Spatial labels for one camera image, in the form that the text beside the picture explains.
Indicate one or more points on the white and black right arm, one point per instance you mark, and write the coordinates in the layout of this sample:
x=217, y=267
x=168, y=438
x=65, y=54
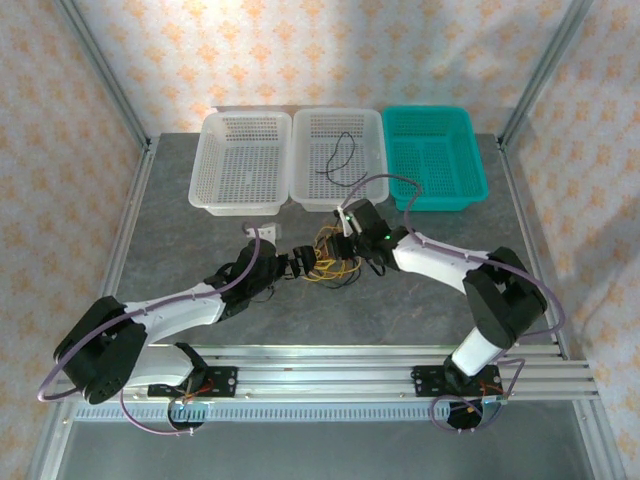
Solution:
x=440, y=265

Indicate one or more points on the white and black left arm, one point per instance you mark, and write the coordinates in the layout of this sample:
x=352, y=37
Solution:
x=170, y=325

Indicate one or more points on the white perforated plastic basket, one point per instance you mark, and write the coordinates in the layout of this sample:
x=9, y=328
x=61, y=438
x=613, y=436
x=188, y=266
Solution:
x=310, y=160
x=240, y=160

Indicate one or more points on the teal perforated plastic basket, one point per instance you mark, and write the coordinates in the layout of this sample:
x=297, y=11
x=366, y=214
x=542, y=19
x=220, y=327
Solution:
x=430, y=155

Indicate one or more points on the aluminium front frame rail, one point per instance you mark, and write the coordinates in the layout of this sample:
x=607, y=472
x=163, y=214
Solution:
x=325, y=375

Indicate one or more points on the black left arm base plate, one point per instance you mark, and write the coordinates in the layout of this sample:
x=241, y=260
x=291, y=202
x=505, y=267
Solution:
x=225, y=382

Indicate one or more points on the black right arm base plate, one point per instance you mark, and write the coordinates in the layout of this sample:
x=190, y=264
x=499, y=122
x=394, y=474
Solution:
x=425, y=380

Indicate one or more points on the aluminium frame post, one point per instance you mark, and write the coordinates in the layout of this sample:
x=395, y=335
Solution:
x=101, y=65
x=546, y=65

